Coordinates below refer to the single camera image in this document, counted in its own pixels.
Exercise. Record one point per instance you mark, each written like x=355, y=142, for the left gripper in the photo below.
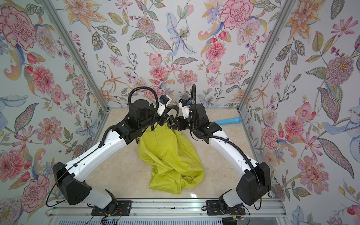
x=162, y=118

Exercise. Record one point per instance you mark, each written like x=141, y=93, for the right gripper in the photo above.
x=183, y=122

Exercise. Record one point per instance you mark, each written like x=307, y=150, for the lime green trousers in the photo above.
x=175, y=163

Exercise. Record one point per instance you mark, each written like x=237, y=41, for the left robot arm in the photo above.
x=71, y=177

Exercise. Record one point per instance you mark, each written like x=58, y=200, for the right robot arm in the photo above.
x=255, y=178

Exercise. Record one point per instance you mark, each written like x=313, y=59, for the black microphone on tripod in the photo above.
x=185, y=97

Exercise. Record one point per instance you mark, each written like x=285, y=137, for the blue toy microphone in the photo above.
x=230, y=121

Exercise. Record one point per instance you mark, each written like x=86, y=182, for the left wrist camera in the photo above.
x=163, y=102

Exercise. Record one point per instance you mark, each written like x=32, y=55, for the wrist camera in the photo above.
x=163, y=102
x=184, y=105

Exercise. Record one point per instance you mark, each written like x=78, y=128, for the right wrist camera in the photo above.
x=184, y=105

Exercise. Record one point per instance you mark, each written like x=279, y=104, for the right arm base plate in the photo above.
x=224, y=207

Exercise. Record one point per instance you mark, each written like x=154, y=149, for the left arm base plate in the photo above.
x=114, y=208

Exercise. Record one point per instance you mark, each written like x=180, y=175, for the aluminium front rail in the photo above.
x=165, y=208

